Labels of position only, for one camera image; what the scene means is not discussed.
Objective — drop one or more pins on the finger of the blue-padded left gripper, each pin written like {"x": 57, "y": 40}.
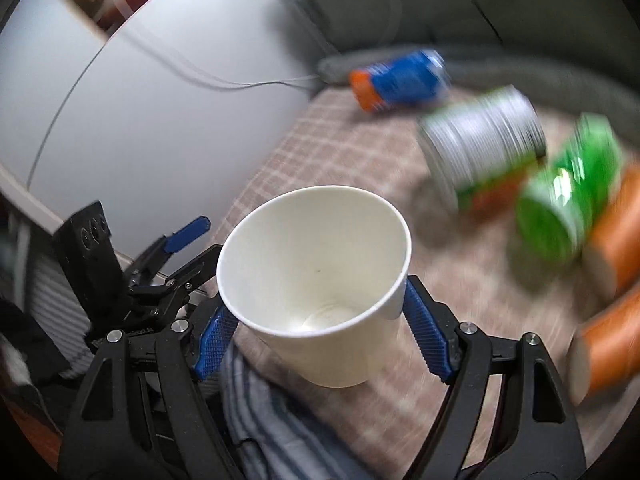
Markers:
{"x": 140, "y": 414}

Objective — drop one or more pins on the orange paper cup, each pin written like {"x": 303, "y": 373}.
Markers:
{"x": 611, "y": 255}
{"x": 604, "y": 353}

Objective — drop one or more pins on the orange paper cup near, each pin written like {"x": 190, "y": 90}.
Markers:
{"x": 604, "y": 353}

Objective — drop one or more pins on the green plastic bottle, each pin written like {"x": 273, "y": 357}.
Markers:
{"x": 560, "y": 204}

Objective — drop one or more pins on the white green labelled bottle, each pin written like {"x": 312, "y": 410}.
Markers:
{"x": 479, "y": 151}

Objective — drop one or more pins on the grey sofa backrest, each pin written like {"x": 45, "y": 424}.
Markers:
{"x": 599, "y": 34}

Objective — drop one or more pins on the white paper cup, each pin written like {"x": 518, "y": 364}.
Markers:
{"x": 319, "y": 275}

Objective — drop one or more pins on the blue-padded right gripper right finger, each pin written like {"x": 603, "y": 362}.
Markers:
{"x": 535, "y": 434}

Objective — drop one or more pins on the blue striped cloth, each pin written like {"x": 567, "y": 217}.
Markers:
{"x": 274, "y": 435}

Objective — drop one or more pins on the blue orange bottle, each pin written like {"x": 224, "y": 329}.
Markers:
{"x": 416, "y": 78}

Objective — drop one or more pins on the pink plaid blanket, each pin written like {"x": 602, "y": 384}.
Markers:
{"x": 479, "y": 267}

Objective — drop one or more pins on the orange paper cup far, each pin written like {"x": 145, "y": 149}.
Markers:
{"x": 611, "y": 255}

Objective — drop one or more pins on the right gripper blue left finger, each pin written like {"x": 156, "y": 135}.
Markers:
{"x": 186, "y": 235}

